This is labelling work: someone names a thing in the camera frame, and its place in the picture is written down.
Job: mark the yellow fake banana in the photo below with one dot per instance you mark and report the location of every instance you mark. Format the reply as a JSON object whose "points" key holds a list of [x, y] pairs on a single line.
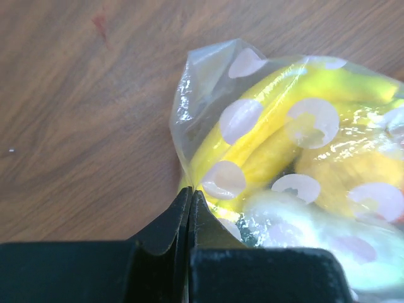
{"points": [[242, 131]]}

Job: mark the clear polka dot zip bag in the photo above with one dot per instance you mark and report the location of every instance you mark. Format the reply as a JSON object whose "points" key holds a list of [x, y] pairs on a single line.
{"points": [[298, 151]]}

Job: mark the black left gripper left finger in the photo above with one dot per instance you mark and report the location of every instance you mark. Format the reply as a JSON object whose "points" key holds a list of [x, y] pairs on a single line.
{"points": [[147, 267]]}

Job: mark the white fake radish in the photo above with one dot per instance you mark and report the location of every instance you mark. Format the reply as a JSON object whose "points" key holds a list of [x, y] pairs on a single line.
{"points": [[369, 251]]}

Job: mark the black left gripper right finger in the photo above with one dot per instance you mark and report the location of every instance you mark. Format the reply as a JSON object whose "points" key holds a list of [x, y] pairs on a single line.
{"points": [[222, 269]]}

